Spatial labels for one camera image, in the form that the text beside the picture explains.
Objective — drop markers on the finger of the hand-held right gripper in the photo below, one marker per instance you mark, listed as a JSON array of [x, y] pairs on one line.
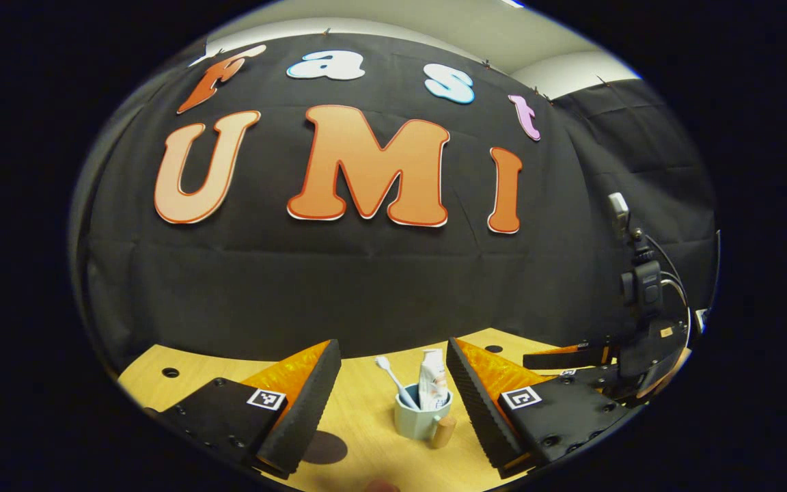
[[571, 357], [598, 379]]

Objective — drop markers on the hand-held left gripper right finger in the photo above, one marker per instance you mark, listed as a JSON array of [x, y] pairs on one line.
[[472, 403]]

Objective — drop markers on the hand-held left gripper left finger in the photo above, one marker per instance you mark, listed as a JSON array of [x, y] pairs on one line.
[[311, 403]]

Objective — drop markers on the white toothpaste tube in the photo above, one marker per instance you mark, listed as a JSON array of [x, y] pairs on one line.
[[433, 383]]

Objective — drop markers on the dark round coaster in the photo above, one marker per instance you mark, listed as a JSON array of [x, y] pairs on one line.
[[328, 447]]

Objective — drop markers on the white toothbrush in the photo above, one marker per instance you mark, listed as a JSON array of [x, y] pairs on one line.
[[393, 383]]

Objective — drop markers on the wooden desktop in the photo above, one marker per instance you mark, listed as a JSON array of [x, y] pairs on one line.
[[359, 417]]

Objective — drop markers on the black backdrop cloth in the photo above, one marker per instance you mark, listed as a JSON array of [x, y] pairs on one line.
[[366, 287]]

